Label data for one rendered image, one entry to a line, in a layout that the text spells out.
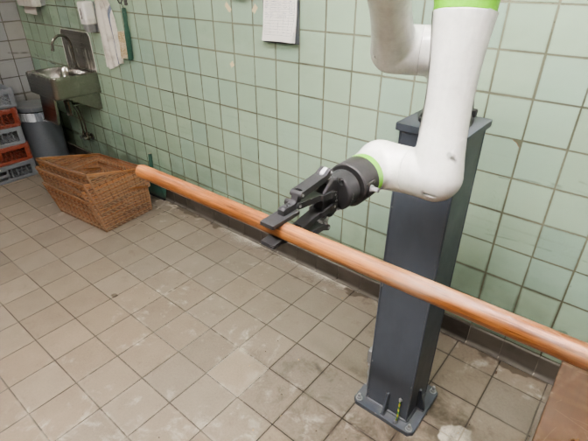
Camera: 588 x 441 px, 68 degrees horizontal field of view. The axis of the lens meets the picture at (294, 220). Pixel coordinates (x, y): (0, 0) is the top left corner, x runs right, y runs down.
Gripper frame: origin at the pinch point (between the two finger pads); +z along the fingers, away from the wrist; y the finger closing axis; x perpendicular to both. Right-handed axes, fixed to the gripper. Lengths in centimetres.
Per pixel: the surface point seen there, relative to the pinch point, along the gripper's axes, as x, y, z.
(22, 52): 417, 29, -127
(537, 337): -40.6, -0.9, 1.5
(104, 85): 292, 42, -131
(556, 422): -50, 62, -48
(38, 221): 271, 120, -48
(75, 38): 321, 10, -132
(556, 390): -48, 62, -58
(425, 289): -26.8, -1.0, 1.4
